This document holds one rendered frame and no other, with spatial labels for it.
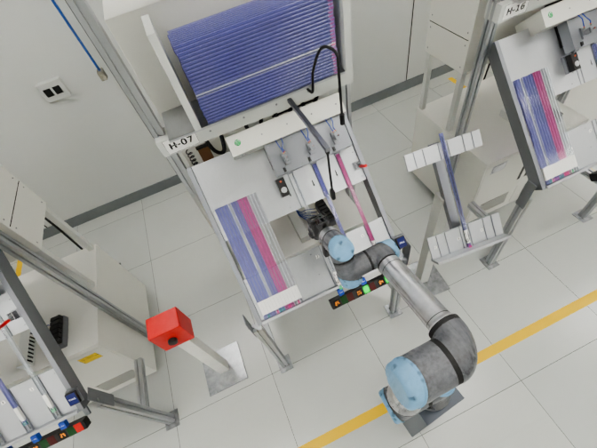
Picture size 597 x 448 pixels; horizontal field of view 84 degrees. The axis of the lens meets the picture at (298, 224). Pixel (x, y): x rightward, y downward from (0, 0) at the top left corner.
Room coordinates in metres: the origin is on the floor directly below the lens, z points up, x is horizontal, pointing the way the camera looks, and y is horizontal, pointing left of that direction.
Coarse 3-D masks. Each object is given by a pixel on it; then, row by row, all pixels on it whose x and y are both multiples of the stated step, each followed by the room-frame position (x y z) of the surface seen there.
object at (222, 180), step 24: (192, 168) 1.08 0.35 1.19; (216, 168) 1.07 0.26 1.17; (240, 168) 1.06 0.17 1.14; (264, 168) 1.05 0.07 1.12; (312, 168) 1.03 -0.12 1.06; (336, 168) 1.02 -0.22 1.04; (216, 192) 1.00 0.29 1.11; (240, 192) 0.99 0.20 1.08; (264, 192) 0.98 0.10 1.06; (312, 192) 0.96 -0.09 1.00; (216, 216) 0.93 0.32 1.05
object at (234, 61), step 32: (256, 0) 1.21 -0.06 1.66; (288, 0) 1.14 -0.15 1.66; (320, 0) 1.13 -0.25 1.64; (192, 32) 1.10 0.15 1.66; (224, 32) 1.07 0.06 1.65; (256, 32) 1.09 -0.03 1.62; (288, 32) 1.11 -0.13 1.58; (320, 32) 1.13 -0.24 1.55; (192, 64) 1.05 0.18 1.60; (224, 64) 1.06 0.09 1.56; (256, 64) 1.08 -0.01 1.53; (288, 64) 1.10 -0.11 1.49; (320, 64) 1.12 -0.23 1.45; (224, 96) 1.06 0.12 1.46; (256, 96) 1.08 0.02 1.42
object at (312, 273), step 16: (368, 224) 0.82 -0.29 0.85; (384, 224) 0.82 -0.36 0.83; (352, 240) 0.78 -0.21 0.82; (368, 240) 0.77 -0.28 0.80; (304, 256) 0.76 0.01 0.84; (320, 256) 0.75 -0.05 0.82; (304, 272) 0.71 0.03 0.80; (320, 272) 0.70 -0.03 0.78; (304, 288) 0.66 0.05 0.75; (320, 288) 0.65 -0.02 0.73; (256, 304) 0.64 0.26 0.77
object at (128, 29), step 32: (128, 0) 1.32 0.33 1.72; (160, 0) 1.24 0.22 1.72; (192, 0) 1.25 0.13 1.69; (224, 0) 1.27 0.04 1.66; (128, 32) 1.21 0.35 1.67; (160, 32) 1.23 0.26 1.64; (160, 64) 1.22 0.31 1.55; (160, 96) 1.21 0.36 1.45; (192, 96) 1.23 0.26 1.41; (320, 96) 1.32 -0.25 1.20
